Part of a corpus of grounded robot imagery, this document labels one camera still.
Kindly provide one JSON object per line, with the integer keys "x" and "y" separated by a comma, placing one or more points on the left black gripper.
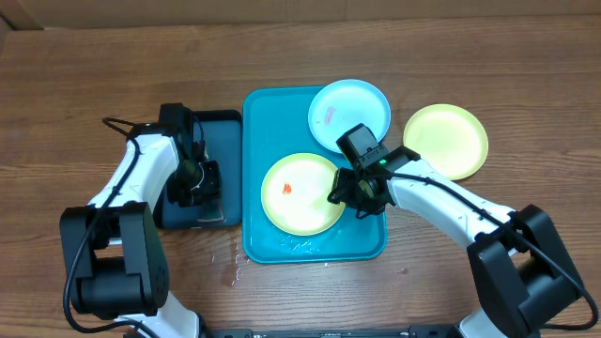
{"x": 211, "y": 191}

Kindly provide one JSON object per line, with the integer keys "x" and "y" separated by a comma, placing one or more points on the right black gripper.
{"x": 347, "y": 189}

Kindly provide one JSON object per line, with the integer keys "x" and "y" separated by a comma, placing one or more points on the green dish sponge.
{"x": 211, "y": 212}

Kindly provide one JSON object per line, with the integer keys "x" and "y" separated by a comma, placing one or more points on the yellow-green plate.
{"x": 449, "y": 137}
{"x": 294, "y": 194}

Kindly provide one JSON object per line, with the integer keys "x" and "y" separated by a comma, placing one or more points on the light blue plate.
{"x": 342, "y": 105}

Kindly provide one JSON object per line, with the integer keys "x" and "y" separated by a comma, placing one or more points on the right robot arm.
{"x": 525, "y": 279}

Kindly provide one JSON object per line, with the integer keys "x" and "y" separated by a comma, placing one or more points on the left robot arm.
{"x": 116, "y": 269}

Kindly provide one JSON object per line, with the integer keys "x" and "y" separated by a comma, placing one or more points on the black water tray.
{"x": 223, "y": 135}

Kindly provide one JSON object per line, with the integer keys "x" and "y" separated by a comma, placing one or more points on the teal plastic serving tray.
{"x": 275, "y": 124}

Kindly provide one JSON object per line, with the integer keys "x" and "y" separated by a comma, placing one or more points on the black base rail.
{"x": 328, "y": 332}

